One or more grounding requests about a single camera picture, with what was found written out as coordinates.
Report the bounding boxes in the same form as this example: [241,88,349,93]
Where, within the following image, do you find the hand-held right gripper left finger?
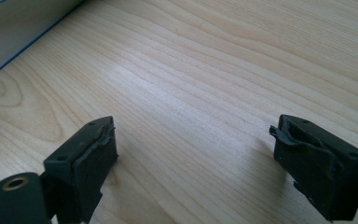
[41,116,119,224]

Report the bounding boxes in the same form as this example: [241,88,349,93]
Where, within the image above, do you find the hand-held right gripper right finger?
[268,114,358,222]

